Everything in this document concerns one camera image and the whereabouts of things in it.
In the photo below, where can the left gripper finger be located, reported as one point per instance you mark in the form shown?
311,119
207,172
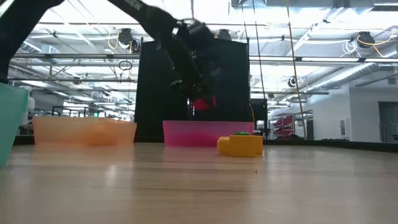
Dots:
194,85
215,84

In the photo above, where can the red building block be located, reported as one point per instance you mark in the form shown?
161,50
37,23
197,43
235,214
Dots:
205,104

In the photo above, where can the small green building block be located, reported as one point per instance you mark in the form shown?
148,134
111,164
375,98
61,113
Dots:
241,133

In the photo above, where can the yellow building block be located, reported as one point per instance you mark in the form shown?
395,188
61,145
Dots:
242,146

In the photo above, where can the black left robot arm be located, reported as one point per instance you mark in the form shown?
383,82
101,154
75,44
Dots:
18,40

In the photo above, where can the red translucent plastic bin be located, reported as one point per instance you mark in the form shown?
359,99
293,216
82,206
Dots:
186,133

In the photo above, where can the red storage rack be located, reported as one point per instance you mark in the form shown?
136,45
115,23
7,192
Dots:
284,122

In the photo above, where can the black metal rack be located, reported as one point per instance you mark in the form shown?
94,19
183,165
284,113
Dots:
77,108

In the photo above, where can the grey ceiling pipe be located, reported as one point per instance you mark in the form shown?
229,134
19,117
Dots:
62,56
62,80

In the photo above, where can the orange translucent plastic bin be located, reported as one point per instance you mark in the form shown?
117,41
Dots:
62,130

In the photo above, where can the white robot figure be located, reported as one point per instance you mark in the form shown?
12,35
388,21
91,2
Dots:
31,104

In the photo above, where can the teal translucent plastic bin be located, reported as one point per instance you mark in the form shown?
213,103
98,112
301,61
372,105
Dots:
11,124

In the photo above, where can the silver ventilation duct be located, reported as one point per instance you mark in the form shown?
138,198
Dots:
31,46
348,74

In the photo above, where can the white wall box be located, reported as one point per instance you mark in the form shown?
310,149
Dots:
345,128

